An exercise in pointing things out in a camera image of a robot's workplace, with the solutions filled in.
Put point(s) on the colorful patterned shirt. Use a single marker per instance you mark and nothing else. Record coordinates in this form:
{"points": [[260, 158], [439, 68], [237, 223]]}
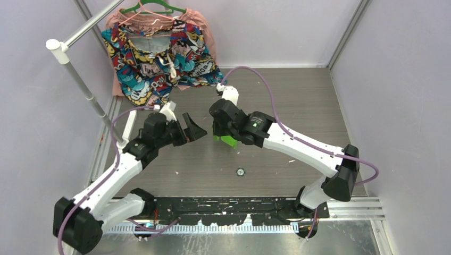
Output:
{"points": [[151, 55]]}

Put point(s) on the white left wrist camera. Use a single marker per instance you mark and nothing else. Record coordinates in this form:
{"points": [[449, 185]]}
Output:
{"points": [[168, 110]]}

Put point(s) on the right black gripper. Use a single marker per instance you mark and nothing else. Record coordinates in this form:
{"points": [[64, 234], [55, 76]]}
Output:
{"points": [[216, 131]]}

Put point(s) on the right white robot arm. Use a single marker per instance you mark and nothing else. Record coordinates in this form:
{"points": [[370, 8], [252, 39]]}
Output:
{"points": [[337, 165]]}

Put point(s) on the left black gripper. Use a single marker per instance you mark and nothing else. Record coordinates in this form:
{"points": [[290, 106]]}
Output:
{"points": [[192, 132]]}

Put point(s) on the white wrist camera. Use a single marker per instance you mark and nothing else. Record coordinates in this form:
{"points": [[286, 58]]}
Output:
{"points": [[168, 110], [228, 93]]}

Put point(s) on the metal clothes rack pole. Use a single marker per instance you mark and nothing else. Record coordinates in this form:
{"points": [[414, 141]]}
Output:
{"points": [[59, 50]]}

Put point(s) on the green clothes hanger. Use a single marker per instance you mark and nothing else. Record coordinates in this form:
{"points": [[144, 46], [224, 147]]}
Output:
{"points": [[156, 6]]}

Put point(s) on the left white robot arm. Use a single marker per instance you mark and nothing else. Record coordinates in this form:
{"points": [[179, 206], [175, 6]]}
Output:
{"points": [[81, 221]]}

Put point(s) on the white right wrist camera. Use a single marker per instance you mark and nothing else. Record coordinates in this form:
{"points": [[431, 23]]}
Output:
{"points": [[228, 93]]}

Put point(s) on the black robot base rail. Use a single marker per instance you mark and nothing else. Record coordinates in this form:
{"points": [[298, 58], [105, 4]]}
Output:
{"points": [[224, 211]]}

